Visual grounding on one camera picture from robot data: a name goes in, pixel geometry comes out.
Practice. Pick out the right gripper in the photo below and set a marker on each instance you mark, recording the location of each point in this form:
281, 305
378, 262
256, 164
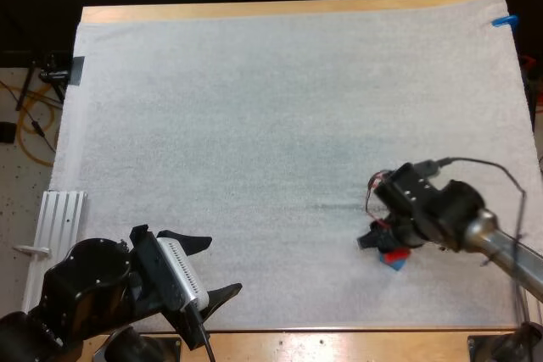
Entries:
407, 201

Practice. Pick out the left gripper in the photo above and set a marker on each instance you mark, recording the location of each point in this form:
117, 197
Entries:
157, 281

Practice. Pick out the red cube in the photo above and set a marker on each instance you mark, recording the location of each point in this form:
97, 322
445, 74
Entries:
394, 256

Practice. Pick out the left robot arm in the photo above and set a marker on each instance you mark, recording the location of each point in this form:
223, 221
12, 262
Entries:
76, 294

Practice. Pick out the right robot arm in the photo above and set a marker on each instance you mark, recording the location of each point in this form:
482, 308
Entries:
488, 230

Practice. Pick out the blue cube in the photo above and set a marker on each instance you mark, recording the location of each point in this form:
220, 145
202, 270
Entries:
396, 265

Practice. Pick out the dark grey clamp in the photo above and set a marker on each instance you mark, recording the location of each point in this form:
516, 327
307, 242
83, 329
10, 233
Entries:
77, 70

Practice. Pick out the blue clip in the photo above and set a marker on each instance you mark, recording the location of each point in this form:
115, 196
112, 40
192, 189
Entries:
505, 20

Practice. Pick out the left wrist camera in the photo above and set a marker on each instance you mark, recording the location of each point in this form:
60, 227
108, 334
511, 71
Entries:
184, 271

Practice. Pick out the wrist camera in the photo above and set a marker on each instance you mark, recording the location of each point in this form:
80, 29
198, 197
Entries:
184, 271
426, 167

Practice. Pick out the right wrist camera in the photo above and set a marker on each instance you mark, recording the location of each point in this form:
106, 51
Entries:
426, 167

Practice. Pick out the ribbed aluminium rail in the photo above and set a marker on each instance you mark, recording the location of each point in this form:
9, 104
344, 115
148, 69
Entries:
59, 222

